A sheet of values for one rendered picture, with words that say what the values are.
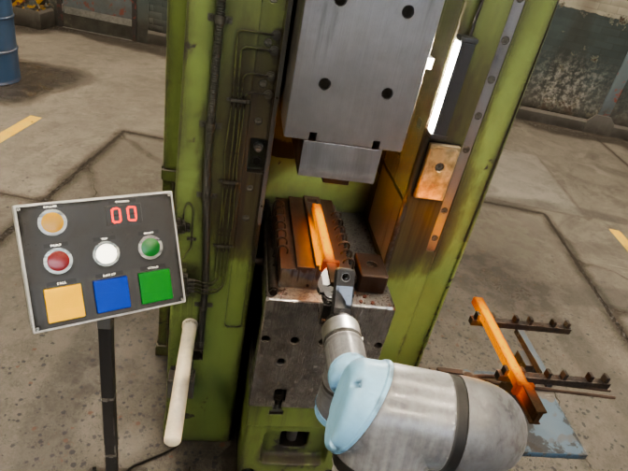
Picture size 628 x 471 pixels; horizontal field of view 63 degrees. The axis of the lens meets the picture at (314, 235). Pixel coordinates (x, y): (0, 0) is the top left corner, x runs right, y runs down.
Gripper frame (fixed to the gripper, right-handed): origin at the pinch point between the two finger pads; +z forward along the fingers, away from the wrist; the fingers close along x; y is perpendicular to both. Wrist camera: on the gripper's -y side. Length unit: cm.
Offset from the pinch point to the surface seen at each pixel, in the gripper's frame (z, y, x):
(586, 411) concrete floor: 43, 104, 158
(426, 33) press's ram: 8, -60, 10
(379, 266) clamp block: 12.4, 6.5, 17.8
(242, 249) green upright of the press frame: 21.6, 11.8, -22.8
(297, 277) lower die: 7.3, 9.2, -7.1
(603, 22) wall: 542, -28, 416
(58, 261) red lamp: -13, -4, -64
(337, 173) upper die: 7.8, -24.3, -2.5
